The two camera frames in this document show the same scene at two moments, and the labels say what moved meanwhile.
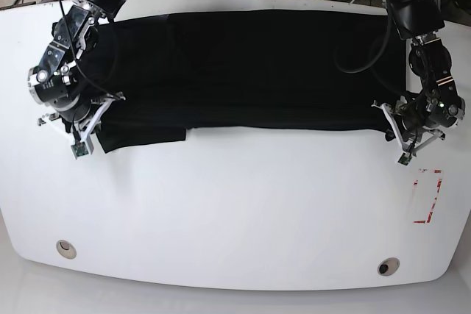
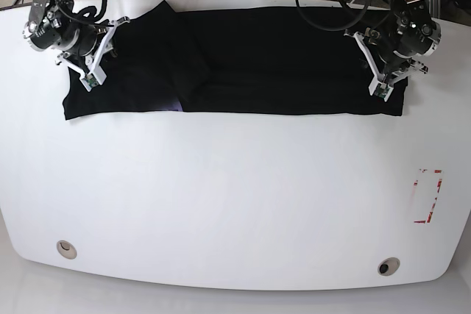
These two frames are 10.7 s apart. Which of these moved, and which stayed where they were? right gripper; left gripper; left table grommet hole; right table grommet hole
Moved: left gripper; right gripper
Stayed: right table grommet hole; left table grommet hole
